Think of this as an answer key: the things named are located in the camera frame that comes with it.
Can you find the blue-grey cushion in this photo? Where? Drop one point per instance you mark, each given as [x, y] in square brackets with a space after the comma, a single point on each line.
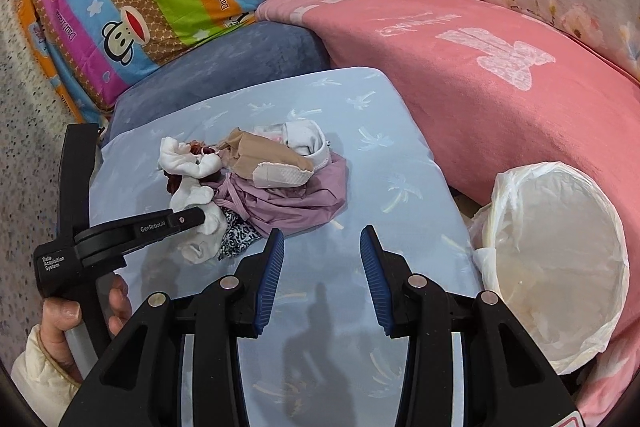
[225, 62]

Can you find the leopard print cloth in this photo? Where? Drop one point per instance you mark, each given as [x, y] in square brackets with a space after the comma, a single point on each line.
[239, 239]

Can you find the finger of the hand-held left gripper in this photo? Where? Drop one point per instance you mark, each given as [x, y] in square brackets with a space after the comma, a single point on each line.
[150, 227]

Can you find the light blue table cloth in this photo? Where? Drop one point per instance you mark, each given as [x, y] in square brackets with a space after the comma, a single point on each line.
[400, 147]

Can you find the white bin with plastic liner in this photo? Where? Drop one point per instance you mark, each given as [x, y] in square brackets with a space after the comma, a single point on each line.
[555, 257]

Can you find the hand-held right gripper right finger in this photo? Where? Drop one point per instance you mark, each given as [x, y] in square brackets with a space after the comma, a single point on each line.
[374, 287]

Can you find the pink blanket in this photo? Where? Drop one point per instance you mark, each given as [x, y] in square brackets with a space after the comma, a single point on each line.
[450, 107]

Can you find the person's left hand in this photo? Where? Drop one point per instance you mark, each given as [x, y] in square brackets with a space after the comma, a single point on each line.
[60, 313]

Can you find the person's left forearm white sleeve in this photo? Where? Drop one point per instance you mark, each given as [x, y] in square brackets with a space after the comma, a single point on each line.
[40, 372]

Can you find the beige sock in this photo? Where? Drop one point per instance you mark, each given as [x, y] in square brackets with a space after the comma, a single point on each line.
[260, 154]

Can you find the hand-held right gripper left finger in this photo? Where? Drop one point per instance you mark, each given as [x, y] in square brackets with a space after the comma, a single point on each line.
[267, 287]

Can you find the white pink-trimmed sock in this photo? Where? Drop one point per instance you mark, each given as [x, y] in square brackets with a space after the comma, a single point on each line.
[307, 139]

